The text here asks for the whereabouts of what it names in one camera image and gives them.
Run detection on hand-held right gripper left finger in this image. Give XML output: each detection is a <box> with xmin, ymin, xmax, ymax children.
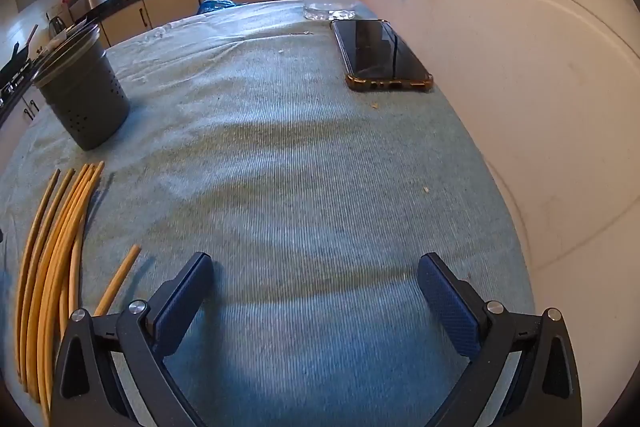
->
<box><xmin>50</xmin><ymin>251</ymin><xmax>216</xmax><ymax>427</ymax></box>

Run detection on teal tablecloth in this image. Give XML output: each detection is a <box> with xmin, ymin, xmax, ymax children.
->
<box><xmin>0</xmin><ymin>0</ymin><xmax>536</xmax><ymax>427</ymax></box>

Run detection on gas stove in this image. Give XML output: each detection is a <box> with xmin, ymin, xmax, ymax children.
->
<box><xmin>0</xmin><ymin>42</ymin><xmax>41</xmax><ymax>108</ymax></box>

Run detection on bunch of wooden chopsticks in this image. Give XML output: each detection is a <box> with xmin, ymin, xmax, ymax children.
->
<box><xmin>15</xmin><ymin>161</ymin><xmax>142</xmax><ymax>425</ymax></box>

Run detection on dark grey utensil holder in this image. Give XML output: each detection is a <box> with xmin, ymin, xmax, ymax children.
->
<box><xmin>31</xmin><ymin>23</ymin><xmax>132</xmax><ymax>152</ymax></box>

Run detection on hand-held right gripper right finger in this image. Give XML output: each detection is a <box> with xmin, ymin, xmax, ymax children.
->
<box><xmin>416</xmin><ymin>251</ymin><xmax>583</xmax><ymax>427</ymax></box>

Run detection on blue plastic bag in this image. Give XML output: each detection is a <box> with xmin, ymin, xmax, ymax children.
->
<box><xmin>196</xmin><ymin>0</ymin><xmax>237</xmax><ymax>15</ymax></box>

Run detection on black smartphone orange case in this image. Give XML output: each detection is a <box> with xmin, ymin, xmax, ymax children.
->
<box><xmin>330</xmin><ymin>19</ymin><xmax>435</xmax><ymax>94</ymax></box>

